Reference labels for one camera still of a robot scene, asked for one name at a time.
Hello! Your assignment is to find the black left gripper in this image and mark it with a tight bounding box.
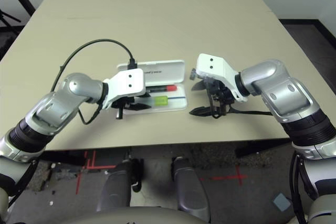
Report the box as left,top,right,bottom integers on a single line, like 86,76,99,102
111,96,149,120

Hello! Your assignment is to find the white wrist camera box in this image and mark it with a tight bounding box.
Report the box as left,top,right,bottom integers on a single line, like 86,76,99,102
102,68,146,110
195,53,249,103

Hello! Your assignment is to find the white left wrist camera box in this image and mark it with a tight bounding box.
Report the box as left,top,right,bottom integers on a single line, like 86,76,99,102
102,68,146,110

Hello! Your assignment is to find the black marker with red cap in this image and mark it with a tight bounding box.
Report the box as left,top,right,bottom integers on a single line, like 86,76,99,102
145,84,177,94

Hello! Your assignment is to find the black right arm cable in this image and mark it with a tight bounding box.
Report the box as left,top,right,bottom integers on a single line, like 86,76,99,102
209,94,316,224

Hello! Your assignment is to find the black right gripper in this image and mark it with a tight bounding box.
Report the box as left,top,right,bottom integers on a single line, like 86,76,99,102
189,78,236,119

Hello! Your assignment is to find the green capped highlighter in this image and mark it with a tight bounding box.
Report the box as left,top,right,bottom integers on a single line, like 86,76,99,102
136,94,170,108

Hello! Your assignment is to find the white plastic pencil case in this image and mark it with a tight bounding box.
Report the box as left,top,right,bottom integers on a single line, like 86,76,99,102
116,59,188,116

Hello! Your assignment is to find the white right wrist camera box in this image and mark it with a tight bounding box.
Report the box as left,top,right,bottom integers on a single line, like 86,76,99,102
195,53,249,103

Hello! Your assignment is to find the grey robot torso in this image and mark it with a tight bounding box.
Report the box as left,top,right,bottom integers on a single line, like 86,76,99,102
70,206,211,224

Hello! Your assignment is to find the grey robot right leg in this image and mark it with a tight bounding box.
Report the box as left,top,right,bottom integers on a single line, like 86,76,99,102
171,155,211,222

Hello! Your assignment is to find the grey robot leg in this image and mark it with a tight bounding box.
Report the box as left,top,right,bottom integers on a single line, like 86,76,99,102
171,155,211,222
96,157,144,212

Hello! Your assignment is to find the grey blue square pad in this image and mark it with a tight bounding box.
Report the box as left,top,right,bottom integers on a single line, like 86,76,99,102
272,193,292,212

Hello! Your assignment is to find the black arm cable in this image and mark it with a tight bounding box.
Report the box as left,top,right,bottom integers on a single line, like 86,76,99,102
209,94,316,224
52,38,138,125

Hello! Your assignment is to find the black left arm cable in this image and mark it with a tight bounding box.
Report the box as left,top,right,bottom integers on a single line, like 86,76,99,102
52,38,138,125

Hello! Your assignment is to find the black tripod stand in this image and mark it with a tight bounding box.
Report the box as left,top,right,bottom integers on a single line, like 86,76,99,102
0,8,22,30

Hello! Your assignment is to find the grey robot left leg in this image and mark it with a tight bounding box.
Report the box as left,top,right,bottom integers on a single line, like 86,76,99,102
96,157,144,212

